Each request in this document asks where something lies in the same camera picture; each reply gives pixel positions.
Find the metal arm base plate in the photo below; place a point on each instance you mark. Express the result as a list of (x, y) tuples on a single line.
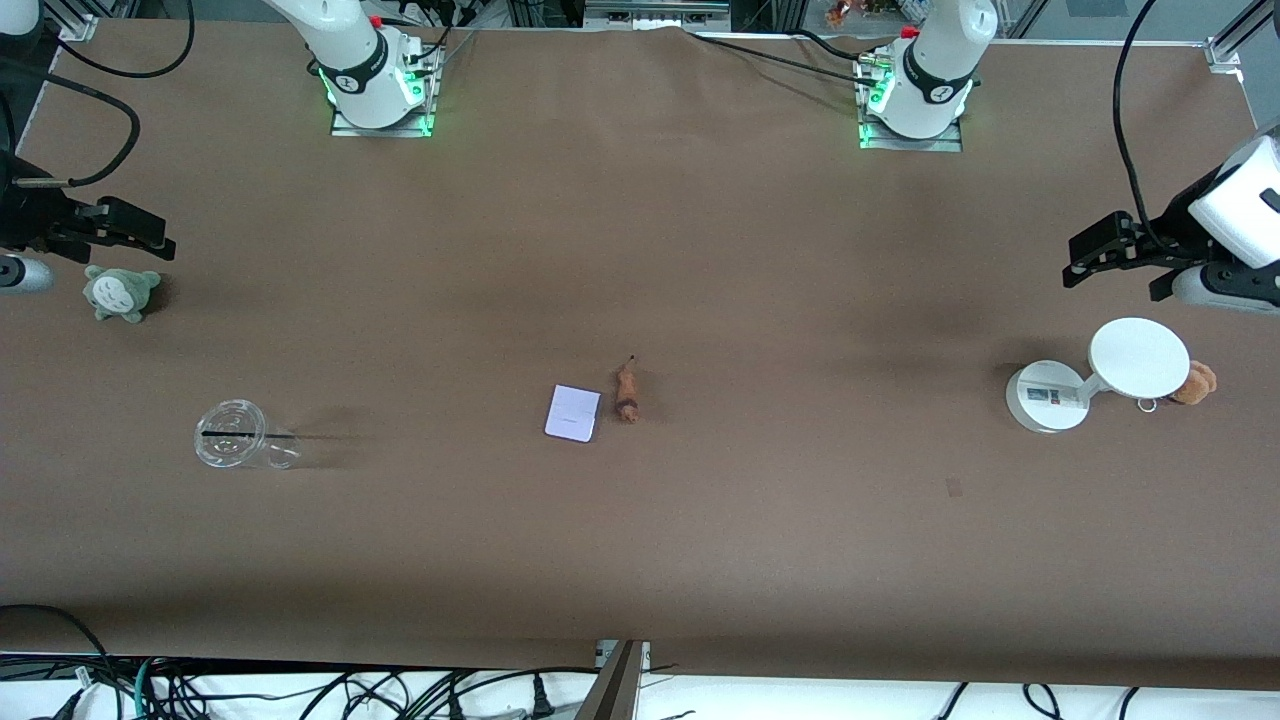
[(915, 146), (380, 131)]

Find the grey green totoro plush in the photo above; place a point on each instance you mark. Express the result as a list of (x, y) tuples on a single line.
[(122, 293)]

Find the clear plastic cup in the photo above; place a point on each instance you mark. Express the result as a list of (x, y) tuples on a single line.
[(225, 452)]

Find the brown lion statue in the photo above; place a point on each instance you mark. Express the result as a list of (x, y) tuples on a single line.
[(627, 395)]

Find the black drinking straw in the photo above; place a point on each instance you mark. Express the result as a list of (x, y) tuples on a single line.
[(250, 435)]

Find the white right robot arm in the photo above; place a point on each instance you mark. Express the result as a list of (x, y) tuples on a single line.
[(350, 50)]

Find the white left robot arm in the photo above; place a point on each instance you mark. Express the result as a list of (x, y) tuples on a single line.
[(940, 60)]

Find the white round stand lamp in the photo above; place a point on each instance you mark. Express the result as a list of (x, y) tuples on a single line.
[(1138, 358)]

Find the white square card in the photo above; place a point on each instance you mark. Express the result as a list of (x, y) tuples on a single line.
[(572, 413)]

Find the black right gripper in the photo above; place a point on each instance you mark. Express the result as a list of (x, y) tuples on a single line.
[(30, 215)]

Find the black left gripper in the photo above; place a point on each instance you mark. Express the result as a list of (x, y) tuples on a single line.
[(1168, 235)]

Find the brown table cover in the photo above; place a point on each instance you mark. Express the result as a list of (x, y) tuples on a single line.
[(700, 550)]

